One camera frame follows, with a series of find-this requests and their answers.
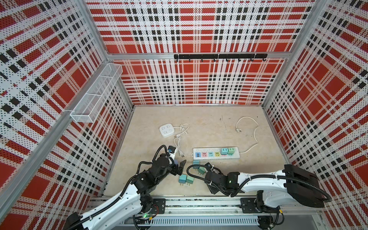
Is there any teal plug adapter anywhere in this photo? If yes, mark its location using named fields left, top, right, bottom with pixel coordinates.
left=193, top=160, right=200, bottom=169
left=220, top=148, right=229, bottom=155
left=178, top=174, right=187, bottom=185

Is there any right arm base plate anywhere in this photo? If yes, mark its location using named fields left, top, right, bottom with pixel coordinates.
left=240, top=198, right=278, bottom=214

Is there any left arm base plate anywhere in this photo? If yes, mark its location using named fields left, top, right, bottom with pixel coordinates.
left=141, top=198, right=166, bottom=215

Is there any aluminium front rail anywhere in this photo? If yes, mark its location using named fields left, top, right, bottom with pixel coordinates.
left=86, top=195, right=319, bottom=216

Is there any green plug adapter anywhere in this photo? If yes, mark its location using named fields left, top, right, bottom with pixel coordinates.
left=228, top=148, right=235, bottom=155
left=197, top=166, right=207, bottom=175
left=186, top=175, right=194, bottom=186

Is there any white cord of long strip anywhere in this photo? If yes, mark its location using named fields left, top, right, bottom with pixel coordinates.
left=235, top=115, right=260, bottom=154

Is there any long white power strip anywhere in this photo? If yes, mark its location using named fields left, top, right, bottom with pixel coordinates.
left=193, top=147, right=240, bottom=160

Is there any white cord of square strips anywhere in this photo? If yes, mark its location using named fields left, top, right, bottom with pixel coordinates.
left=173, top=123, right=190, bottom=159

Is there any white wire basket shelf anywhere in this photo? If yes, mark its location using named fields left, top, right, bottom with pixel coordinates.
left=71, top=63, right=122, bottom=123

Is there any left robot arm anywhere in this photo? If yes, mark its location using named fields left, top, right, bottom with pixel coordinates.
left=63, top=145, right=186, bottom=230

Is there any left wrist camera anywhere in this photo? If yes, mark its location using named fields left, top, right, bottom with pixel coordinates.
left=167, top=146, right=177, bottom=160

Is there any black hook rail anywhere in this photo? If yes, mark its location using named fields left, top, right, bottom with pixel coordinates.
left=173, top=53, right=268, bottom=60

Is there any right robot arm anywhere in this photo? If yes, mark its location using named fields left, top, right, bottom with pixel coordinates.
left=186, top=163, right=332, bottom=208

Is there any white square power strip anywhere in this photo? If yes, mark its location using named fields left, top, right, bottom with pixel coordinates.
left=159, top=123, right=175, bottom=138

